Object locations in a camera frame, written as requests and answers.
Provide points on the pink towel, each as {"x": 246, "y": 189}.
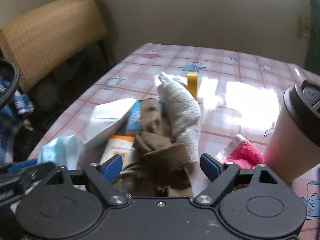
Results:
{"x": 241, "y": 152}

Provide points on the paper cup black lid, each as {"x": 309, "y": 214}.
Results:
{"x": 293, "y": 148}

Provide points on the orange tissue pack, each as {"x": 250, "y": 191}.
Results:
{"x": 121, "y": 145}

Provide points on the blue plaid cloth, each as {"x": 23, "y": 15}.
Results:
{"x": 13, "y": 115}

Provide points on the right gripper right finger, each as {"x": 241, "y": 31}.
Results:
{"x": 222, "y": 178}

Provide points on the white knitted towel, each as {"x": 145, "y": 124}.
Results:
{"x": 184, "y": 114}

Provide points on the brown cloth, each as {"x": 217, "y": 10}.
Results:
{"x": 159, "y": 167}

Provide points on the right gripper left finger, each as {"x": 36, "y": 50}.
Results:
{"x": 99, "y": 179}

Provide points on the white face mask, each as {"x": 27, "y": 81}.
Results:
{"x": 105, "y": 120}

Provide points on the woven rattan chair back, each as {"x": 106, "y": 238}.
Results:
{"x": 40, "y": 40}

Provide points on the wall power outlet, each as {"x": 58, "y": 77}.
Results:
{"x": 305, "y": 26}

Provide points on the yellow tape roll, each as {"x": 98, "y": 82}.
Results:
{"x": 192, "y": 83}

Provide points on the blue tissue pack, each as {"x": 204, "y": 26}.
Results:
{"x": 134, "y": 122}

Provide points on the light blue face mask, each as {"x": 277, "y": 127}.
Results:
{"x": 62, "y": 151}

